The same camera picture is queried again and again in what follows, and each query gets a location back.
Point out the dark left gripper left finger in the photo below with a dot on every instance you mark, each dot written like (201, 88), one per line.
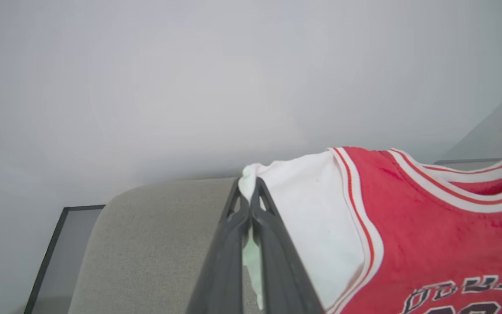
(225, 261)

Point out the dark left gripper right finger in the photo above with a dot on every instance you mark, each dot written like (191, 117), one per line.
(281, 270)

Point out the red white basketball jersey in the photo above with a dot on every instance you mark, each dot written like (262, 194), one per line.
(408, 240)

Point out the black framed grey panel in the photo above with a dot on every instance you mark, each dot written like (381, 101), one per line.
(59, 261)

